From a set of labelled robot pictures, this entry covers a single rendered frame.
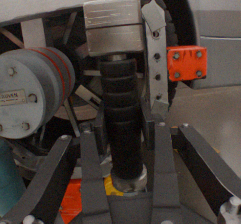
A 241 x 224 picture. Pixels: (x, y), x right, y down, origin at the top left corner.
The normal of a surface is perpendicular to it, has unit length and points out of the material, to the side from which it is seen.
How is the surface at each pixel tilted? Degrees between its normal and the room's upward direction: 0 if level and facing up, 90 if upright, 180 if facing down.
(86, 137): 0
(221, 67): 90
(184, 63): 90
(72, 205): 90
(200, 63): 90
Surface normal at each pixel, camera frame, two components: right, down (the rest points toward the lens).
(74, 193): 0.01, 0.33
